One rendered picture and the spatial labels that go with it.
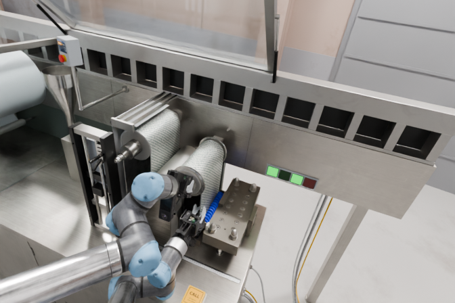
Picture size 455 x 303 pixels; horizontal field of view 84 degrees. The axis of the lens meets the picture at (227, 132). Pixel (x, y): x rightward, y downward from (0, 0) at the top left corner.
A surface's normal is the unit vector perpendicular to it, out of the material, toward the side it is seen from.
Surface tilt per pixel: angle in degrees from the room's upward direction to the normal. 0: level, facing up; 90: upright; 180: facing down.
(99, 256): 15
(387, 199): 90
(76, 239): 0
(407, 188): 90
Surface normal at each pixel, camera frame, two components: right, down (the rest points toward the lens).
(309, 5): -0.46, 0.40
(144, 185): -0.18, -0.21
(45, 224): 0.11, -0.85
